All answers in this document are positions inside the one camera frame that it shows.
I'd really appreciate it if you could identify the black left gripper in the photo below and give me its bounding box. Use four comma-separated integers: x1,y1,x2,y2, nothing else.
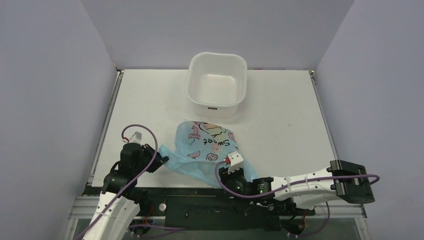
134,143,170,175

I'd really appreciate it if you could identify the light blue plastic bag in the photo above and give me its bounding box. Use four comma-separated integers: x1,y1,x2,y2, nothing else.
158,121,241,188

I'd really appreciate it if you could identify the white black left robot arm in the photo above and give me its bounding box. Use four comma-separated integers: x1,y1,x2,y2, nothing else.
76,142,169,240

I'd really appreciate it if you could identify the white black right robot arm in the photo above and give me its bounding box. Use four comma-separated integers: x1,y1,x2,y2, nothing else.
214,159,380,214

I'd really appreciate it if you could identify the white plastic basket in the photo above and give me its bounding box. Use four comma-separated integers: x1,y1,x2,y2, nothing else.
185,52,248,118

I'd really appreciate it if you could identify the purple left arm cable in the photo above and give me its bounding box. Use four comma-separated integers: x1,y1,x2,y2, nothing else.
75,124,159,240

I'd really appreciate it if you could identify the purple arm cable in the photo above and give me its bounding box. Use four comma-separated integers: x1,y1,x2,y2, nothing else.
75,124,159,240
214,158,381,200

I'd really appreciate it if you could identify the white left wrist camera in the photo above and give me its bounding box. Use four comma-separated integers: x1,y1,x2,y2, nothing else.
128,131,143,145

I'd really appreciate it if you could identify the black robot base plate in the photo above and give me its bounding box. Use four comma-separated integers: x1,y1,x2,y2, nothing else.
82,183,316,232

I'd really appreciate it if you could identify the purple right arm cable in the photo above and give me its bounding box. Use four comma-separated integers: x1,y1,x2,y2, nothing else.
214,158,381,200

